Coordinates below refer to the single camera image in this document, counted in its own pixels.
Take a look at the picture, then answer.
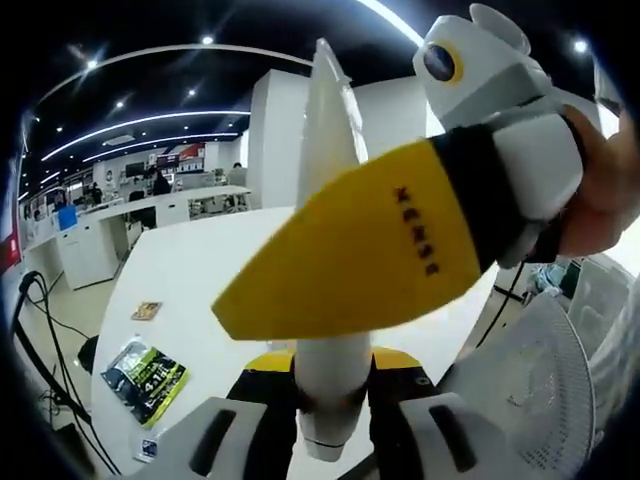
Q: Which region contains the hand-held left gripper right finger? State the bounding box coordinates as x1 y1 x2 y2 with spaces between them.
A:
366 348 496 480

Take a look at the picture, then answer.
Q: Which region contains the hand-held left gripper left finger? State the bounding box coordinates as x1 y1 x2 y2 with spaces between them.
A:
185 349 301 480

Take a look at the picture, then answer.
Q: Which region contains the green black sachet packet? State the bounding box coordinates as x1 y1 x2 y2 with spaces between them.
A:
101 335 190 429

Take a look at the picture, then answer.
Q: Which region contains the gold foil packet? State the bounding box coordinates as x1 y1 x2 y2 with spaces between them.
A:
131 299 165 323

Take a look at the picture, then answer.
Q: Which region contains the blue storage bin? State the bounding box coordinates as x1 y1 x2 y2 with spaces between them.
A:
55 206 81 232

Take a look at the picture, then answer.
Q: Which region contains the person's right hand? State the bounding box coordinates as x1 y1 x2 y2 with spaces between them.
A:
534 102 637 264

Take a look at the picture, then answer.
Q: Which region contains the grey mesh office chair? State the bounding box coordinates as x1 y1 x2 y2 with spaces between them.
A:
434 294 621 471

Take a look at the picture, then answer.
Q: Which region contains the white mesh chair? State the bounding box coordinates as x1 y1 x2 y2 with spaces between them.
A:
564 252 632 351

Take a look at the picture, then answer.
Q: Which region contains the long white counter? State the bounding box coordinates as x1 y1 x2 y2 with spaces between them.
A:
22 183 254 292

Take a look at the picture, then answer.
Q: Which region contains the open laptop red screen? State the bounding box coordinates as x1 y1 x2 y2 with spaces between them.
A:
0 219 25 274

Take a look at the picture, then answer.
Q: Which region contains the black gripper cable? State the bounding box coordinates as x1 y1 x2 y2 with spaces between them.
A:
473 259 527 351

